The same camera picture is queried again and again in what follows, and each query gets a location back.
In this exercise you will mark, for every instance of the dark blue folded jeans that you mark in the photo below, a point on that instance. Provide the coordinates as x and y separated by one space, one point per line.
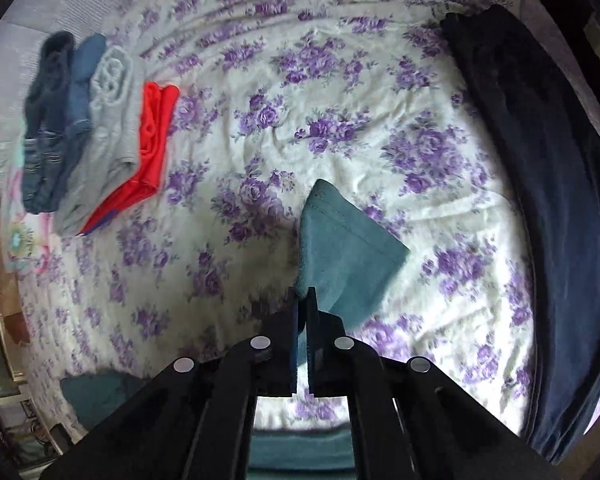
42 110

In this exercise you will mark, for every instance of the teal pants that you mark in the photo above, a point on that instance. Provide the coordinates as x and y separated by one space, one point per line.
345 255

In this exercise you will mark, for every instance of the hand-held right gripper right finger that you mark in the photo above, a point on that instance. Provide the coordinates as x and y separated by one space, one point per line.
312 350

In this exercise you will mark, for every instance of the pastel printed pillow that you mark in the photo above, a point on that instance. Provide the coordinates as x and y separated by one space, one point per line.
22 230

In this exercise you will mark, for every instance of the floral purple bed sheet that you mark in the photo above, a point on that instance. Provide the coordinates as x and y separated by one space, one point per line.
330 120

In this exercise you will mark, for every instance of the grey folded garment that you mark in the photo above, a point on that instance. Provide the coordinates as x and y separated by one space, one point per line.
107 125

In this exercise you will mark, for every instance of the red folded garment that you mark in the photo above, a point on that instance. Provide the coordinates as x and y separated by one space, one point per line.
152 145

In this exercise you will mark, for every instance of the wooden bedside furniture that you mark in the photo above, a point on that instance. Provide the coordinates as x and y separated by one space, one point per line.
7 340

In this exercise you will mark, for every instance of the dark navy cloth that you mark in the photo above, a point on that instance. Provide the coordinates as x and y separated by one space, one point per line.
545 170

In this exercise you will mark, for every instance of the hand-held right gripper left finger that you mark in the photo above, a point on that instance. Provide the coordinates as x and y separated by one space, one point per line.
293 350

